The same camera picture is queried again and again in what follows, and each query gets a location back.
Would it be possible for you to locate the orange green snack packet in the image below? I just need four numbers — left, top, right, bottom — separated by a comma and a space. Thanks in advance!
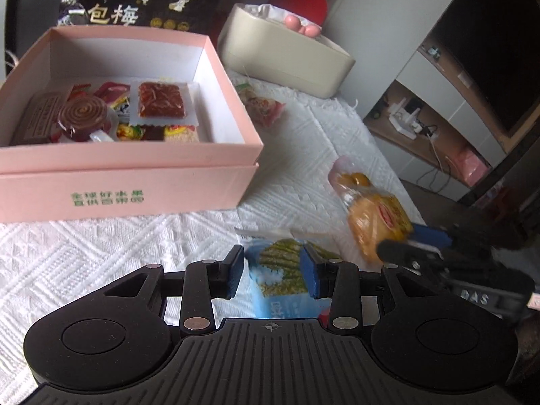
235, 82, 287, 128

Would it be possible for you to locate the red round object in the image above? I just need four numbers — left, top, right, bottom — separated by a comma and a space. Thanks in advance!
269, 0, 329, 29

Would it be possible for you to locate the blue snack packet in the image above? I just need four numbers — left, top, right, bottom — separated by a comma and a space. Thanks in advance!
235, 227, 343, 319

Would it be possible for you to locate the white wooden wall cabinet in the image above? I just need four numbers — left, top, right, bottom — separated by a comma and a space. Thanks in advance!
363, 46, 507, 203

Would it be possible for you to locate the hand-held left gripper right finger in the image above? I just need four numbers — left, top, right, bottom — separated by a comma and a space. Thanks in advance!
299, 245, 428, 333

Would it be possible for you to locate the pink toy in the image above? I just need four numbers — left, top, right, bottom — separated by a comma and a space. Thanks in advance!
285, 14, 323, 39

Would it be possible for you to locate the bread bun packet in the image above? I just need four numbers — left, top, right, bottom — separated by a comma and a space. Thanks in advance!
331, 156, 416, 264

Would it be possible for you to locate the black television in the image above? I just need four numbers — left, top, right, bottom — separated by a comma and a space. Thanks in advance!
434, 0, 540, 139

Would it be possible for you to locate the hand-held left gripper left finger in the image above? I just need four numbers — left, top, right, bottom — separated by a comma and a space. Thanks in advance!
103, 245, 246, 333

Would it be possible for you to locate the pink cardboard box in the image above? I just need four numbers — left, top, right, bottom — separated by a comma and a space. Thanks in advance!
0, 25, 266, 223

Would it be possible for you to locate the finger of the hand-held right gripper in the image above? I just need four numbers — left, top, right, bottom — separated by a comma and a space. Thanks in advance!
377, 238, 449, 266
411, 221, 528, 250

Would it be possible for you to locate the cream oval bin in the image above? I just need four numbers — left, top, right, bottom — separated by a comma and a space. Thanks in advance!
216, 3, 356, 99

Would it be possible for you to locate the white knit tablecloth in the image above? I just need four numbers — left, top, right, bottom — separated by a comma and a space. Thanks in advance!
0, 74, 427, 393

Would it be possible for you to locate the yellow green small packet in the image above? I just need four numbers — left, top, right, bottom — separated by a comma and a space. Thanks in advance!
116, 122, 146, 141

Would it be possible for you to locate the clear red strip snack packet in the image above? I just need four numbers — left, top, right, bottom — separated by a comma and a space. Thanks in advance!
129, 78, 201, 128

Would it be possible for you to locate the white router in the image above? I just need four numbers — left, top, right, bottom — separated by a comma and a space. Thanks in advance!
388, 98, 423, 138

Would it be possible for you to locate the pink bag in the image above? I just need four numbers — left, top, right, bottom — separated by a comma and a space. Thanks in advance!
453, 145, 492, 186

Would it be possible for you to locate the thin cable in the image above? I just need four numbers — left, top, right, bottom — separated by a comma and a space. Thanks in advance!
417, 135, 453, 198

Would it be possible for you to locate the brown bar snack packet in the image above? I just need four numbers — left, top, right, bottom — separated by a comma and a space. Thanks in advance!
9, 92, 64, 146

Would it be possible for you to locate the brown spiral snack packet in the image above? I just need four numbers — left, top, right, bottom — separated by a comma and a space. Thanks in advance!
57, 96, 117, 142

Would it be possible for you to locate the white tissue paper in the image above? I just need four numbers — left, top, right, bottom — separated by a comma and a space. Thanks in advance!
247, 3, 293, 20

